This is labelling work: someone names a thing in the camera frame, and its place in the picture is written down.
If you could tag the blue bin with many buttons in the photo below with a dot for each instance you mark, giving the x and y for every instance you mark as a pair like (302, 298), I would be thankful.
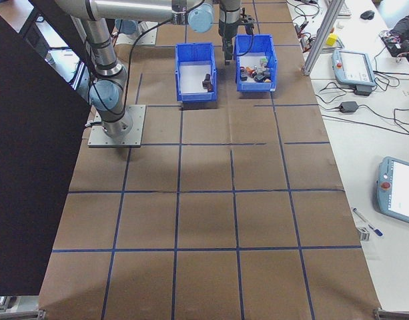
(256, 86)

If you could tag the blue bin with white liner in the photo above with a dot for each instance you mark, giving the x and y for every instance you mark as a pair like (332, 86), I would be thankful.
(195, 96)

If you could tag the white capped push button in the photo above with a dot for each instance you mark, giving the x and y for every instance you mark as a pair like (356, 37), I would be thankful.
(243, 76)

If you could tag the black push button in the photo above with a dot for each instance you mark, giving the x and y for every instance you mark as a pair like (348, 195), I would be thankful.
(259, 78)
(209, 87)
(207, 77)

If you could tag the green push button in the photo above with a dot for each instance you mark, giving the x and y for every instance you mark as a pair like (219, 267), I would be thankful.
(263, 61)

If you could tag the orange capped black button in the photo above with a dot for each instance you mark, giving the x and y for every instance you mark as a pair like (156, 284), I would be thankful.
(267, 80)

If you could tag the yellow cube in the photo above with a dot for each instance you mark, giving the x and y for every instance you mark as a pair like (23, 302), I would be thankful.
(331, 40)

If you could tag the small white block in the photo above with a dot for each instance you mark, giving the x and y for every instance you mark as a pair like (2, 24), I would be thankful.
(339, 25)

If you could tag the white keyboard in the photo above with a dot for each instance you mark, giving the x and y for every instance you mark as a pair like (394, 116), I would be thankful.
(345, 9)

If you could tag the light blue teach pendant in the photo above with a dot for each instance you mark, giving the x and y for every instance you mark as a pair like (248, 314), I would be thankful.
(401, 193)
(352, 68)

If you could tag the black power adapter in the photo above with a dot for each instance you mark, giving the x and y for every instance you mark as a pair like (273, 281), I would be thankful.
(349, 107)

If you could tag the black computer mouse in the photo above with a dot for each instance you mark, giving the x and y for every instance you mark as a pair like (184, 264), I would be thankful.
(367, 14)

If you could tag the dark grey power adapter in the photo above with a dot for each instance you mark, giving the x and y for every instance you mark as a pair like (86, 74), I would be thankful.
(362, 90)

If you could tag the black cloth bag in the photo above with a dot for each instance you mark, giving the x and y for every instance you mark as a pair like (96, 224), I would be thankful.
(408, 25)

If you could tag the blue white pen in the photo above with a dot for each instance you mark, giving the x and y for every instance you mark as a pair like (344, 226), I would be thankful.
(368, 222)

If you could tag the small metal clip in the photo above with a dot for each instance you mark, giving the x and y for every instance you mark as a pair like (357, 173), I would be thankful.
(363, 234)

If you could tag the white square base plate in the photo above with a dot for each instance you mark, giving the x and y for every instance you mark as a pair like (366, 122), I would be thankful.
(149, 38)
(137, 133)

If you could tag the aluminium extrusion post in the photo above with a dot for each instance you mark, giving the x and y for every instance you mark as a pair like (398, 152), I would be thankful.
(321, 36)

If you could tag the black frame cover cloth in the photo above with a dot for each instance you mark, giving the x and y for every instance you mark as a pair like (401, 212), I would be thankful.
(24, 166)

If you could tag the aluminium rail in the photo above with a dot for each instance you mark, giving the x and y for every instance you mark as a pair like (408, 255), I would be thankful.
(394, 315)
(17, 315)

